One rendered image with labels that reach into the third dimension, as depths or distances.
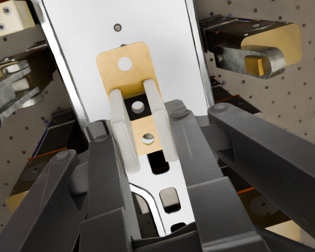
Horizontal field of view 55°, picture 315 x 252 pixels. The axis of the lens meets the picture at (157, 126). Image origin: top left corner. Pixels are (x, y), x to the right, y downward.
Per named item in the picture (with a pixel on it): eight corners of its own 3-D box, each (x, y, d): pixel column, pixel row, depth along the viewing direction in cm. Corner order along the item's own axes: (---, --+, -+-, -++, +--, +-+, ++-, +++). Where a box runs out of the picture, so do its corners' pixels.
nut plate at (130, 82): (174, 143, 24) (177, 150, 23) (129, 157, 24) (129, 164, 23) (146, 39, 21) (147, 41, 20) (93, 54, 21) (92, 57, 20)
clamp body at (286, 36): (235, 36, 77) (321, 58, 45) (191, 49, 77) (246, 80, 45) (231, 9, 75) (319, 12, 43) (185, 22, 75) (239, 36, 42)
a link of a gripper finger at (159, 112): (151, 113, 15) (166, 109, 15) (142, 80, 21) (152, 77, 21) (166, 164, 16) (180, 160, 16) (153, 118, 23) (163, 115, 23)
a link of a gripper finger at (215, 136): (174, 136, 14) (238, 117, 14) (161, 102, 18) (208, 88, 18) (182, 164, 14) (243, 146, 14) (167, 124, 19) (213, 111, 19)
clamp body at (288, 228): (244, 155, 91) (315, 237, 59) (206, 167, 91) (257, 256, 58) (240, 136, 88) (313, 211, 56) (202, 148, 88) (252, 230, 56)
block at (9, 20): (67, 18, 70) (24, 29, 37) (53, 22, 70) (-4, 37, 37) (61, 2, 69) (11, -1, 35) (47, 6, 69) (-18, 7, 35)
